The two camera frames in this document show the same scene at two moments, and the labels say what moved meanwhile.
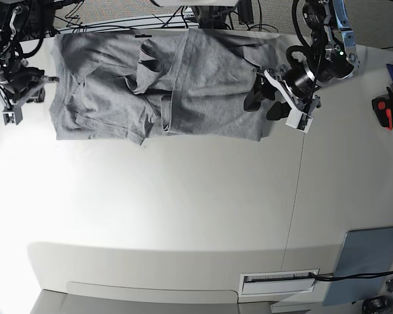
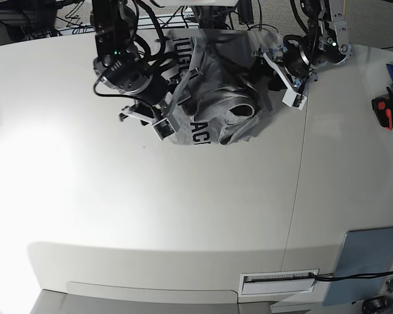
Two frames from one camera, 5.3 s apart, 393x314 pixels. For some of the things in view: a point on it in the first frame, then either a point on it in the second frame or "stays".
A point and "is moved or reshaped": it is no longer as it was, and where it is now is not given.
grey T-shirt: x=126 y=86 is moved or reshaped
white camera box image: x=9 y=118 → x=164 y=129
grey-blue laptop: x=364 y=251 stays
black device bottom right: x=377 y=305 stays
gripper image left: x=14 y=85 → x=167 y=106
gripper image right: x=296 y=83 → x=276 y=57
